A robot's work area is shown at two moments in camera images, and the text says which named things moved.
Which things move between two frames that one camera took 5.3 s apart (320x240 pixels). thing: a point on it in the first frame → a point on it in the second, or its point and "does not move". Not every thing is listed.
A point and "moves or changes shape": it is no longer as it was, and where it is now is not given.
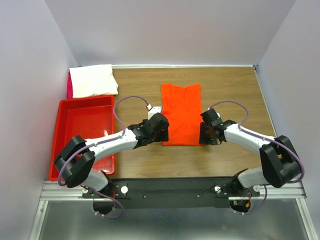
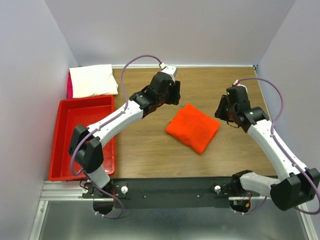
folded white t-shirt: (93, 80) does not move
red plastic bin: (87, 117) does not move
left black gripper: (164, 135) → (173, 92)
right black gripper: (203, 134) → (222, 107)
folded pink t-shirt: (70, 87) does not move
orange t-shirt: (182, 107) moves or changes shape
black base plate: (131, 193) does not move
